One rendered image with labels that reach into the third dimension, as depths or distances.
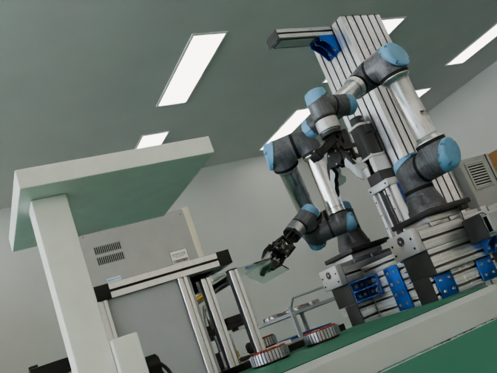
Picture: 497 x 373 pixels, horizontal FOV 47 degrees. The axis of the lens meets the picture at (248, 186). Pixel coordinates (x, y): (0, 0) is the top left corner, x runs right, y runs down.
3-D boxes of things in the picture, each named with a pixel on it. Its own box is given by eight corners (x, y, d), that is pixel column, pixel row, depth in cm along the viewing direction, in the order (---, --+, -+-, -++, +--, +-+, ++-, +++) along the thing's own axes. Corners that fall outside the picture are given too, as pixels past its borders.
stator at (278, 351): (253, 370, 152) (248, 357, 153) (252, 368, 163) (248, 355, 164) (293, 355, 154) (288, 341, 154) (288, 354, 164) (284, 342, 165)
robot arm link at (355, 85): (350, 71, 240) (292, 123, 208) (369, 55, 232) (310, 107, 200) (368, 92, 241) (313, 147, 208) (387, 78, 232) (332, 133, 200)
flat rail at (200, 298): (182, 315, 238) (180, 308, 238) (237, 280, 185) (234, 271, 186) (180, 316, 237) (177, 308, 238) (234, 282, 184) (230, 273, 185)
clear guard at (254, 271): (262, 284, 225) (257, 269, 226) (289, 269, 204) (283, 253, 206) (186, 309, 209) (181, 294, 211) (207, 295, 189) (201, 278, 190)
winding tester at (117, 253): (172, 289, 232) (157, 242, 237) (207, 262, 195) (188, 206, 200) (75, 319, 213) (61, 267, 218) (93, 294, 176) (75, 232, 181)
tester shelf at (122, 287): (174, 303, 241) (171, 293, 242) (232, 262, 184) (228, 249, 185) (69, 337, 221) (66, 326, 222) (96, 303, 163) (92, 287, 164)
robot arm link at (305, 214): (323, 218, 237) (316, 202, 233) (310, 236, 231) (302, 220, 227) (308, 216, 242) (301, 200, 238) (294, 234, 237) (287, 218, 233)
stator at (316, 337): (319, 341, 175) (314, 329, 176) (348, 331, 169) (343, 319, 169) (298, 351, 167) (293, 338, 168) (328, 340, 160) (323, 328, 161)
